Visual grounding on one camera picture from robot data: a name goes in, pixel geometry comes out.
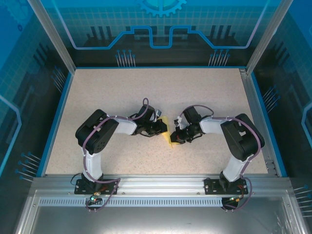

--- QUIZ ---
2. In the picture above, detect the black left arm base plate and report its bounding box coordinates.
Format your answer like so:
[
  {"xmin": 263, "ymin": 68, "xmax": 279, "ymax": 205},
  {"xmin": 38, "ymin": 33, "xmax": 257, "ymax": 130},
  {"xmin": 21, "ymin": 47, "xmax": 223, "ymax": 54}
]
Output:
[{"xmin": 74, "ymin": 178, "xmax": 119, "ymax": 195}]

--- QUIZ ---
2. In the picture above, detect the long aluminium frame rail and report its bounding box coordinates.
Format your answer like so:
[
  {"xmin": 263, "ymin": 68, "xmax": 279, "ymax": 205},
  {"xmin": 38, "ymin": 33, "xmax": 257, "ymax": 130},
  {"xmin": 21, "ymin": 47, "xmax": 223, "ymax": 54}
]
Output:
[{"xmin": 31, "ymin": 174, "xmax": 293, "ymax": 195}]

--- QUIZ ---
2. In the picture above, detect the slotted grey cable duct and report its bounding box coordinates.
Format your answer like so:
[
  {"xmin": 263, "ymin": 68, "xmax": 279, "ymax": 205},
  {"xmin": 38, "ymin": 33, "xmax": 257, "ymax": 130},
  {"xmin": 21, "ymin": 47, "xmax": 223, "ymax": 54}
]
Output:
[{"xmin": 38, "ymin": 197, "xmax": 225, "ymax": 207}]

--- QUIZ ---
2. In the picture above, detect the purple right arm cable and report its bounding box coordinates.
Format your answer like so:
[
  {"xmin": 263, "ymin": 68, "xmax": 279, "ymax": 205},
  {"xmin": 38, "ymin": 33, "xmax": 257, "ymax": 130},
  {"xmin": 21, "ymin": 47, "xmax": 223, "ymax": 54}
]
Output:
[{"xmin": 179, "ymin": 104, "xmax": 266, "ymax": 212}]

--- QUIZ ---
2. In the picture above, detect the thin blue table edge trim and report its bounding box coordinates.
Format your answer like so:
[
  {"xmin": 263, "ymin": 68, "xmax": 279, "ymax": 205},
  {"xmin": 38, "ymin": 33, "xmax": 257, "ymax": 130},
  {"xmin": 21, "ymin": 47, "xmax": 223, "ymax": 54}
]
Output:
[{"xmin": 74, "ymin": 66, "xmax": 247, "ymax": 70}]

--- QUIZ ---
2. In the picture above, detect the aluminium side rail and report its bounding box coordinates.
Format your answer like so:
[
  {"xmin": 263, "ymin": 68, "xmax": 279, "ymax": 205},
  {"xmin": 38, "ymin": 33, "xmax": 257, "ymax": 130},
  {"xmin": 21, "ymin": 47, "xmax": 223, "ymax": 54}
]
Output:
[{"xmin": 238, "ymin": 68, "xmax": 280, "ymax": 177}]

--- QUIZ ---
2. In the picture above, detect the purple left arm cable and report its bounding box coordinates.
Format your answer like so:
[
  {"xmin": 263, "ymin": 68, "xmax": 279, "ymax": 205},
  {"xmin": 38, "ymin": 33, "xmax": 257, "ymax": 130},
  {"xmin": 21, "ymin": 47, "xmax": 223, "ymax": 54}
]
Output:
[{"xmin": 81, "ymin": 97, "xmax": 150, "ymax": 213}]

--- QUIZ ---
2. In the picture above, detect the aluminium frame post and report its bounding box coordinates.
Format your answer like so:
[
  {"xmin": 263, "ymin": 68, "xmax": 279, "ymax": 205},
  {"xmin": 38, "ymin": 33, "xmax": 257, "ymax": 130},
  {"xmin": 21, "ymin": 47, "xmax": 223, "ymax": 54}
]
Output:
[
  {"xmin": 27, "ymin": 0, "xmax": 77, "ymax": 74},
  {"xmin": 245, "ymin": 0, "xmax": 294, "ymax": 75}
]

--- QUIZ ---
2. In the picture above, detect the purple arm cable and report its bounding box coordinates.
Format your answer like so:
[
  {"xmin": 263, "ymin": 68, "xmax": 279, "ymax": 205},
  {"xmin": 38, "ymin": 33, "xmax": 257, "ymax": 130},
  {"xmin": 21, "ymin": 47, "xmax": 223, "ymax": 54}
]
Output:
[
  {"xmin": 81, "ymin": 97, "xmax": 150, "ymax": 213},
  {"xmin": 179, "ymin": 104, "xmax": 266, "ymax": 212}
]

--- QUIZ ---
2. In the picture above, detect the grey metal sheet tray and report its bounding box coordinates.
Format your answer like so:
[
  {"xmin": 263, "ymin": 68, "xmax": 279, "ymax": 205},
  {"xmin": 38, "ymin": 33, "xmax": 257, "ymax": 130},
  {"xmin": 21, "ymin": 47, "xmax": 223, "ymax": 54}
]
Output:
[{"xmin": 14, "ymin": 189, "xmax": 304, "ymax": 234}]

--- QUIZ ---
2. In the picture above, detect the yellow cloth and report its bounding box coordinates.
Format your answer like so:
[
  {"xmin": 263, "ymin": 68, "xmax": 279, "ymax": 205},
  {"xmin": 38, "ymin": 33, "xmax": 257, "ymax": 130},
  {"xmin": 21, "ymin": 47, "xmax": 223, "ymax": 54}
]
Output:
[{"xmin": 157, "ymin": 116, "xmax": 182, "ymax": 149}]

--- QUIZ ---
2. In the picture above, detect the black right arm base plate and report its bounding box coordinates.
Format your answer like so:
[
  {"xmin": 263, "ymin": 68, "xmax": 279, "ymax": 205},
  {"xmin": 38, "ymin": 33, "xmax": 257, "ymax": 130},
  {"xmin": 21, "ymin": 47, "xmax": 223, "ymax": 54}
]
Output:
[{"xmin": 204, "ymin": 178, "xmax": 247, "ymax": 195}]

